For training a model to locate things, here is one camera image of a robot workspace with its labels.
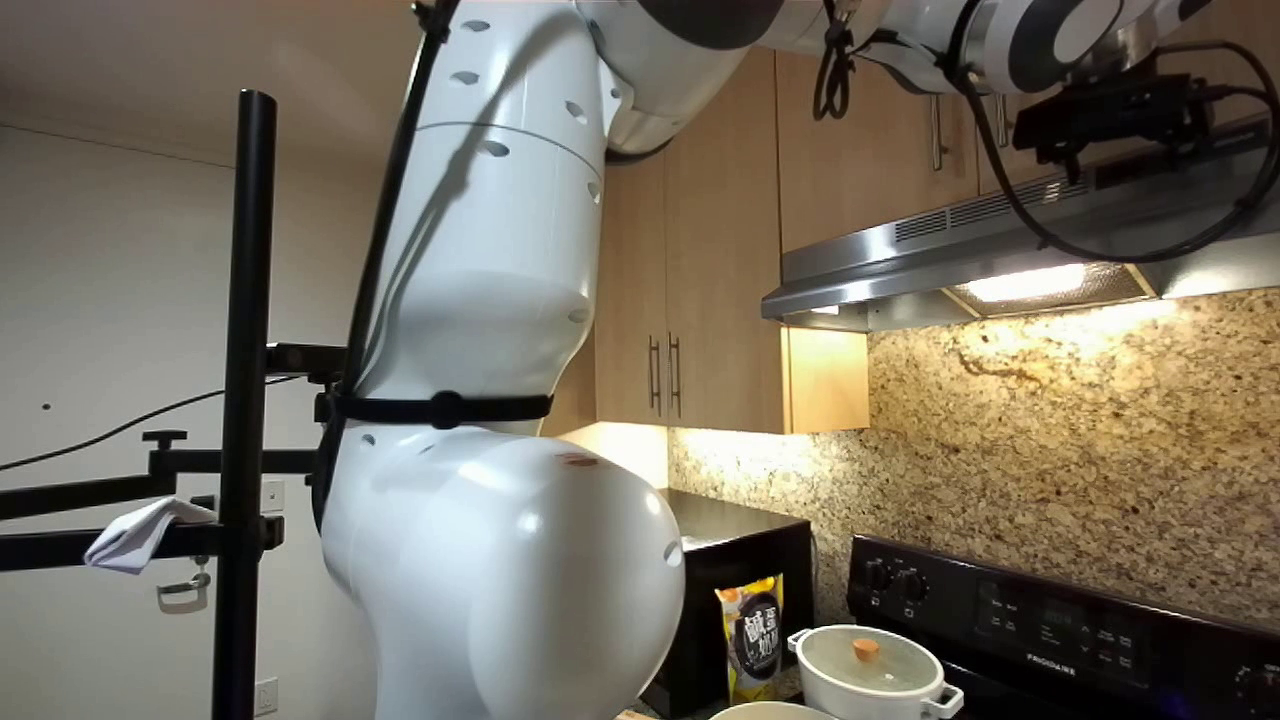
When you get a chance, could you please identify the stainless steel range hood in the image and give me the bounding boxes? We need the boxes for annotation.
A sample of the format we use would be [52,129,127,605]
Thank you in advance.
[759,121,1280,331]

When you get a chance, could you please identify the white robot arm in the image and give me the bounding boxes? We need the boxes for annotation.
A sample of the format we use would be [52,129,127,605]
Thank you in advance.
[318,0,1209,720]

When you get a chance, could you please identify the white cooking pot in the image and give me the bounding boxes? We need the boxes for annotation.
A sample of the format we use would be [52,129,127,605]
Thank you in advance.
[787,625,964,720]

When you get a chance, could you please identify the black electric stove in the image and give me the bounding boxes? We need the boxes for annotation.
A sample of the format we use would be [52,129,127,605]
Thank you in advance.
[847,541,1280,720]

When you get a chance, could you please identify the wooden upper cabinets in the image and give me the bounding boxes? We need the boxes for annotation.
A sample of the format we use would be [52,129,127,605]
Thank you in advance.
[545,0,1280,435]

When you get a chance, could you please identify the black microwave oven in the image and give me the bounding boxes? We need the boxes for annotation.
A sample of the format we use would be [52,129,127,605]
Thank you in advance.
[646,493,816,720]

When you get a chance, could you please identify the black camera stand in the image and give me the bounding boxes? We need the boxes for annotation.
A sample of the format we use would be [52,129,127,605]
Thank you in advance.
[0,90,354,720]

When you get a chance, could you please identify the yellow snack bag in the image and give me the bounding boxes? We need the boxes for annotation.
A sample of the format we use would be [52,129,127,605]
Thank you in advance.
[715,576,783,704]

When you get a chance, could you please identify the white cloth on stand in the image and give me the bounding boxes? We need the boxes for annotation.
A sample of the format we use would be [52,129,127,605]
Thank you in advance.
[84,497,215,576]

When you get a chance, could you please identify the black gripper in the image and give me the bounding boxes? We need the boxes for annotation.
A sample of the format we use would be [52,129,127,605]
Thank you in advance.
[1012,71,1212,181]

